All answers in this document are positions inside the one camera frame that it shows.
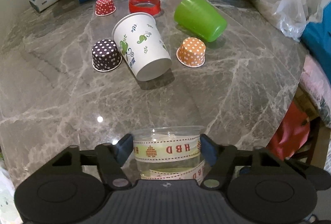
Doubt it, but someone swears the green plastic cup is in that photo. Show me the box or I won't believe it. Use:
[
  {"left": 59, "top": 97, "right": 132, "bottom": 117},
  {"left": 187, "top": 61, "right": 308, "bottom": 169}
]
[{"left": 174, "top": 0, "right": 227, "bottom": 42}]

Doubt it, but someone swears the clear plastic bag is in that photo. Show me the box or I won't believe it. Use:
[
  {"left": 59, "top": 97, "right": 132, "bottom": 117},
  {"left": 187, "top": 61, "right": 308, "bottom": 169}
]
[{"left": 253, "top": 0, "right": 314, "bottom": 42}]

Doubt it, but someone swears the red bag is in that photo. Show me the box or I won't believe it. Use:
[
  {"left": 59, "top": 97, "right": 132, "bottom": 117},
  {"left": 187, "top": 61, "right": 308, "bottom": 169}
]
[{"left": 266, "top": 101, "right": 310, "bottom": 161}]

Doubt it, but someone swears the purple polka dot cupcake liner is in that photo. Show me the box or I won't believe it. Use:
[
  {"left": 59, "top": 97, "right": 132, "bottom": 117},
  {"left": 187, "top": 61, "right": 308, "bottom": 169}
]
[{"left": 91, "top": 39, "right": 122, "bottom": 73}]

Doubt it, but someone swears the blue cloth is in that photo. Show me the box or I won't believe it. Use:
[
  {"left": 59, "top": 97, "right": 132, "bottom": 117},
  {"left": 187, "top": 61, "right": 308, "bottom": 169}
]
[{"left": 301, "top": 17, "right": 331, "bottom": 81}]

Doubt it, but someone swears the clear ribbon-wrapped plastic cup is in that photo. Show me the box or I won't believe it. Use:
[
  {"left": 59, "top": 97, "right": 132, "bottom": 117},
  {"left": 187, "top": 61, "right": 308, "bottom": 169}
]
[{"left": 132, "top": 125, "right": 205, "bottom": 184}]

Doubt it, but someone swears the red polka dot cupcake liner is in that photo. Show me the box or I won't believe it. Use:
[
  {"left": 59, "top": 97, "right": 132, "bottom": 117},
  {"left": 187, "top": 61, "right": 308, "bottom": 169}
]
[{"left": 95, "top": 0, "right": 116, "bottom": 17}]

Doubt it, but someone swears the white paper cup green print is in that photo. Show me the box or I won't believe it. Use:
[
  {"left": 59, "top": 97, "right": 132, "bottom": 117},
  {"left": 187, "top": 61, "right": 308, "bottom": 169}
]
[{"left": 112, "top": 12, "right": 172, "bottom": 82}]

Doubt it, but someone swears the orange polka dot cupcake liner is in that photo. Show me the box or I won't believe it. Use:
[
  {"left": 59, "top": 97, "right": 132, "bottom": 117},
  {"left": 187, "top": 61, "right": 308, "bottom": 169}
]
[{"left": 176, "top": 37, "right": 206, "bottom": 68}]

